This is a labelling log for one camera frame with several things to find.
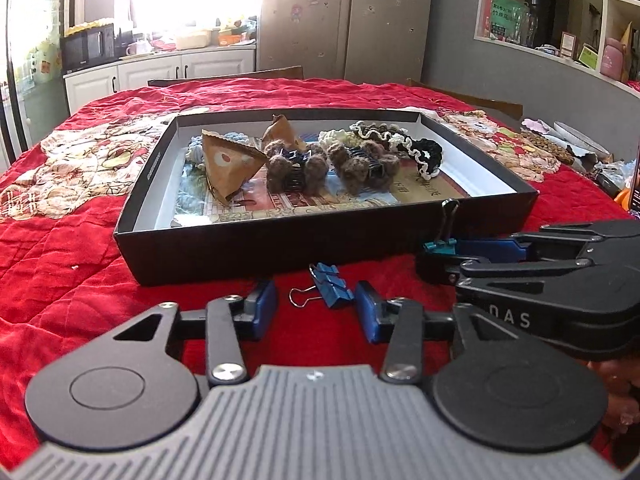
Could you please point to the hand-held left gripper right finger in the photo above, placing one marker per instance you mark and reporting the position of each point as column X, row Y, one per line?
column 367, row 312

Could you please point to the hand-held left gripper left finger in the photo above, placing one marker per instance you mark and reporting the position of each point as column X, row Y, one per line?
column 262, row 309

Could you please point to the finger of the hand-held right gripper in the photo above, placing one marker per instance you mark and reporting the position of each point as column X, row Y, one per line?
column 487, row 250
column 440, row 269

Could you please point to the teal binder clip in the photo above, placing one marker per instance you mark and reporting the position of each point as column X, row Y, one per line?
column 440, row 248

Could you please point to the blue binder clip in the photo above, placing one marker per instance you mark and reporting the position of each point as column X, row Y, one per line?
column 330, row 285

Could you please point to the black shallow cardboard box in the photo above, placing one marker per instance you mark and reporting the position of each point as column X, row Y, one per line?
column 250, row 252

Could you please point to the black white ruffled scrunchie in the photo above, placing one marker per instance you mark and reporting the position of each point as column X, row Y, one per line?
column 425, row 157

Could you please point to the brown fuzzy hair claw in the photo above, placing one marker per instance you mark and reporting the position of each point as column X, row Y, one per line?
column 277, row 167
column 350, row 165

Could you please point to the spotted brown paper pouch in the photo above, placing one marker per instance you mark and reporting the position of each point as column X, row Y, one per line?
column 227, row 165

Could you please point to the cream crochet scrunchie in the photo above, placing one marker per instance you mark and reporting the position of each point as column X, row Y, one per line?
column 332, row 139

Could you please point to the blue crochet scrunchie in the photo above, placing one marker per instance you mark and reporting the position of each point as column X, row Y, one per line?
column 235, row 136

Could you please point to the plain brown paper pouch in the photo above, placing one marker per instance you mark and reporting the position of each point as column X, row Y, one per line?
column 282, row 132

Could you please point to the person's right hand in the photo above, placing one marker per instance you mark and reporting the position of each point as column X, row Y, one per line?
column 622, row 395

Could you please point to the colourful textbook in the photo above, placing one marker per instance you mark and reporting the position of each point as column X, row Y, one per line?
column 320, row 207

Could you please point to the brown beaded trivet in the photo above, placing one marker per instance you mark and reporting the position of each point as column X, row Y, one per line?
column 547, row 147

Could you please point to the pink paper napkin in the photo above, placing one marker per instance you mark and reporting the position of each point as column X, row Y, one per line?
column 535, row 126

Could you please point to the white plate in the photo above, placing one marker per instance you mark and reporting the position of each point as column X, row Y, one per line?
column 580, row 137

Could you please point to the wooden chair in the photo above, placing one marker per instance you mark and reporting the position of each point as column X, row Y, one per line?
column 475, row 100
column 225, row 75

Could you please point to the red printed blanket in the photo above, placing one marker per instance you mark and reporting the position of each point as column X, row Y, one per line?
column 60, row 270

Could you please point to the green box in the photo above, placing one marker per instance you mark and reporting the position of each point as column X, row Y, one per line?
column 505, row 17

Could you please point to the white kitchen cabinet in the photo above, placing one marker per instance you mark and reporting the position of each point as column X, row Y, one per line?
column 150, row 72

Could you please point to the silver refrigerator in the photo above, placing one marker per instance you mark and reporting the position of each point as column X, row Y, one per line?
column 345, row 15

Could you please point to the cream storage box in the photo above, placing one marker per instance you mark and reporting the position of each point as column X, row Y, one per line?
column 192, row 40

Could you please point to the white mug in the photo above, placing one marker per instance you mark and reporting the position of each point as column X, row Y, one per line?
column 136, row 49

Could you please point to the black microwave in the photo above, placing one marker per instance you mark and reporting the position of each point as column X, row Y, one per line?
column 86, row 47

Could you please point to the white wall shelf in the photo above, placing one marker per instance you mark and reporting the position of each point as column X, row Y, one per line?
column 595, row 5

